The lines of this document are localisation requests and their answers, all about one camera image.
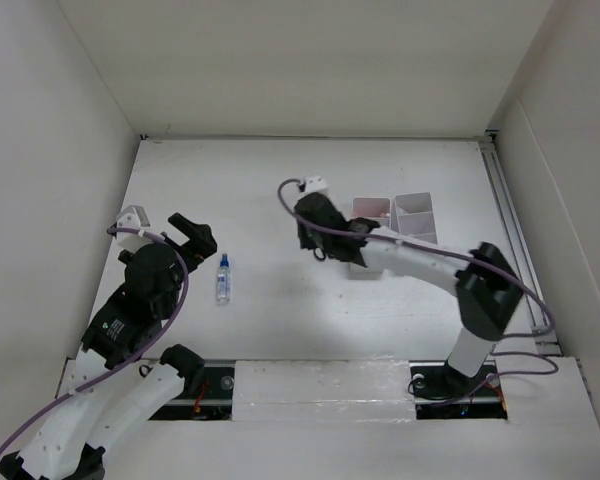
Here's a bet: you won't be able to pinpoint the blue spray bottle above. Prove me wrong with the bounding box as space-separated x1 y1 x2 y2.
216 253 231 305

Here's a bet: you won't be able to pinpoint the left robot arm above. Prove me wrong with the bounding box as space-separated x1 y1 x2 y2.
0 206 217 479

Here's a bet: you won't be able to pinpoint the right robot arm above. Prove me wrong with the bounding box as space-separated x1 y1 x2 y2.
293 192 523 400

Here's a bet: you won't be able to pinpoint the white six-slot organizer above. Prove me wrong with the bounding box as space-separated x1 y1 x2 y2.
351 192 438 244

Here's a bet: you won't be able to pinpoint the white foam front block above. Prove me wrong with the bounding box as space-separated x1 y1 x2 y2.
232 359 416 423

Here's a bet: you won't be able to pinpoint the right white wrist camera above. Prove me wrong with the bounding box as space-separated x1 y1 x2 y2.
298 175 329 196

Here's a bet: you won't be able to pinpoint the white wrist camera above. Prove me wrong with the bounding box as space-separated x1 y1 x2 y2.
114 205 150 253
298 175 329 196

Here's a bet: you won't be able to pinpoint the black handled scissors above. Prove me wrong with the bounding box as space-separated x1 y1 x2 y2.
312 248 327 262

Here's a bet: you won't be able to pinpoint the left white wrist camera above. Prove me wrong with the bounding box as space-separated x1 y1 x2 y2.
114 205 150 253

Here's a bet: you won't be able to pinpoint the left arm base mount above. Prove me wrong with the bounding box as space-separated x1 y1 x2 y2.
138 344 236 421

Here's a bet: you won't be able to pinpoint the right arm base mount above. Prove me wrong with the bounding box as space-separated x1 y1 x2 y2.
407 363 508 420

